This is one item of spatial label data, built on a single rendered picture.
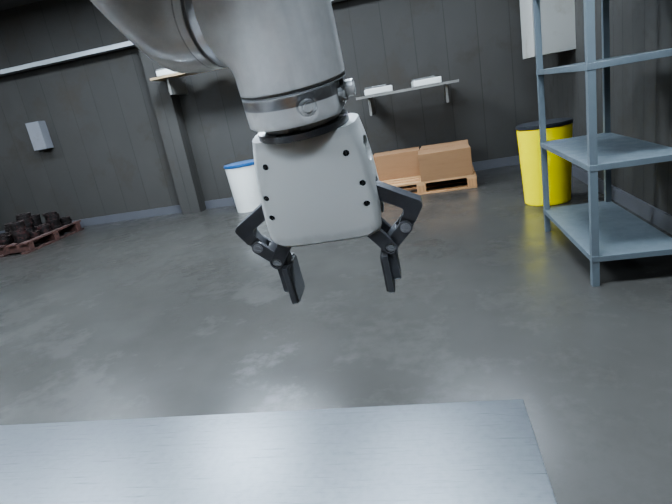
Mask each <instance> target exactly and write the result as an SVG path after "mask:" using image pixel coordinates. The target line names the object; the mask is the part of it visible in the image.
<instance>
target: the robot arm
mask: <svg viewBox="0 0 672 504"><path fill-rule="evenodd" d="M90 1H91V2H92V3H93V5H94V6H95V7H96V8H97V9H98V10H99V11H100V12H101V13H102V14H103V15H104V16H105V17H106V18H107V19H108V20H109V21H110V22H111V23H112V24H113V25H114V26H115V27H116V28H117V29H118V30H119V31H120V32H121V33H122V34H123V35H124V36H125V37H126V38H127V39H128V40H130V41H131V42H132V43H133V44H134V45H135V46H136V47H137V48H138V49H139V50H141V51H142V52H143V53H144V54H145V55H146V56H148V57H149V58H150V59H151V60H153V61H154V62H156V63H157V64H159V65H161V66H162V67H164V68H166V69H168V70H171V71H174V72H178V73H187V74H188V73H201V72H207V71H212V70H216V69H222V68H227V67H228V68H229V69H230V70H231V71H232V73H233V75H234V77H235V80H236V83H237V87H238V90H239V93H240V97H241V100H242V103H243V107H244V110H245V113H246V117H247V120H248V123H249V127H250V129H251V130H253V131H257V132H258V134H257V135H256V136H255V137H254V139H253V141H252V142H253V156H254V164H255V172H256V179H257V185H258V190H259V195H260V200H261V204H260V205H259V206H258V207H257V208H255V209H254V210H253V211H252V212H251V213H250V214H249V215H248V216H247V217H245V218H244V219H243V220H242V221H241V222H240V223H239V225H238V226H237V228H236V229H235V233H236V234H237V235H238V236H239V237H240V238H241V239H242V240H243V241H244V242H245V243H246V244H247V245H250V246H251V247H252V251H253V252H254V253H256V254H257V255H259V256H261V257H262V258H264V259H266V260H267V261H269V262H270V265H271V266H272V267H273V268H275V269H277V270H278V273H279V276H280V279H281V282H282V285H283V289H284V291H285V292H289V295H290V298H291V301H292V304H296V303H299V302H300V300H301V297H302V294H303V291H304V288H305V283H304V280H303V277H302V273H301V270H300V266H299V263H298V259H297V256H296V255H294V252H292V253H291V251H290V249H291V247H296V246H305V245H312V244H320V243H327V242H334V241H341V240H348V239H355V238H361V237H366V236H367V237H368V238H370V239H371V240H372V241H373V242H374V243H375V244H377V245H378V246H379V247H380V248H381V252H380V261H381V266H382V270H383V275H384V280H385V285H386V290H387V292H389V293H393V292H395V280H396V279H401V267H400V261H399V256H398V247H399V245H400V244H401V243H402V242H403V241H404V239H405V238H406V237H407V236H408V235H409V233H410V232H411V231H412V228H413V225H414V223H415V221H416V219H417V217H418V215H419V213H420V211H421V208H422V197H421V196H420V195H418V194H415V193H412V192H410V191H407V190H404V189H401V188H398V187H396V186H393V185H390V184H387V183H384V182H382V181H379V178H378V174H377V170H376V166H375V162H374V159H373V155H372V151H371V148H370V145H369V142H368V139H367V136H366V133H365V130H364V127H363V125H362V122H361V120H360V118H359V116H358V114H356V113H348V112H347V110H345V109H343V107H344V105H345V103H346V101H347V100H348V99H349V96H354V95H356V87H355V82H354V80H353V78H350V79H345V77H344V76H345V75H346V73H345V68H344V63H343V58H342V53H341V48H340V43H339V38H338V33H337V28H336V23H335V18H334V13H333V8H332V3H331V0H90ZM383 202H386V203H389V204H391V205H394V206H397V207H400V208H402V209H403V211H402V214H401V216H400V217H399V218H398V220H397V221H396V222H395V223H394V225H393V226H391V225H390V224H389V223H388V222H387V221H385V220H384V219H383V218H382V217H381V212H384V203H383ZM265 220H266V224H267V227H268V230H269V233H270V236H271V238H272V240H271V239H270V238H268V237H266V236H264V235H261V234H260V232H259V231H258V229H257V227H258V226H259V225H260V224H261V223H262V222H264V221H265Z"/></svg>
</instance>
